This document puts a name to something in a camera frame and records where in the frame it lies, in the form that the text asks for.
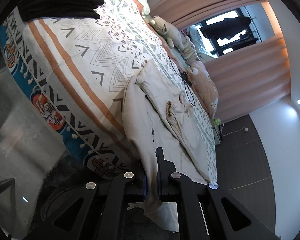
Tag peach cartoon pillow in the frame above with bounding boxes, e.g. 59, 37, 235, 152
187, 61, 219, 118

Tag patterned white duvet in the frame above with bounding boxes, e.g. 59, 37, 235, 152
22, 0, 218, 183

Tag black cable on bed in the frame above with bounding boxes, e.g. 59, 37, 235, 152
167, 56, 196, 107

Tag white box on floor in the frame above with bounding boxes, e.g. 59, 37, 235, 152
210, 118, 222, 145

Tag beige striped plush toy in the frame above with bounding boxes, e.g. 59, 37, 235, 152
181, 34, 199, 64

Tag dark hanging clothes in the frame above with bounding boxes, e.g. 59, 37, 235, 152
199, 16, 260, 55

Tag white charger cable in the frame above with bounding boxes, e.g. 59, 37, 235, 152
219, 123, 249, 137

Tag beige large garment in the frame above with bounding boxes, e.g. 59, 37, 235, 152
122, 61, 213, 232

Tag black folded clothing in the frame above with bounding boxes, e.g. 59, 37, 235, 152
18, 0, 104, 22

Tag pink curtain right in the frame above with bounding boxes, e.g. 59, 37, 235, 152
205, 34, 291, 123

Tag grey plush toy animal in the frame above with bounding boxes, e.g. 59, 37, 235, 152
149, 16, 184, 51

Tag black small device on bed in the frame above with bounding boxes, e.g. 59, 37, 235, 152
180, 71, 192, 87

